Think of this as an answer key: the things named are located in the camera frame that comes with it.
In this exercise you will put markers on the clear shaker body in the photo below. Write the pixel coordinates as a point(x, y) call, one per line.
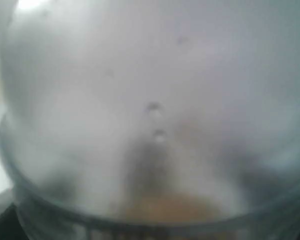
point(43, 220)

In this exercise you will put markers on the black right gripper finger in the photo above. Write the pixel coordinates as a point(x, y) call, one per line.
point(10, 228)

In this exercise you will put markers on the clear dome strainer lid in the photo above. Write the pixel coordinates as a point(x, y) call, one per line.
point(111, 103)

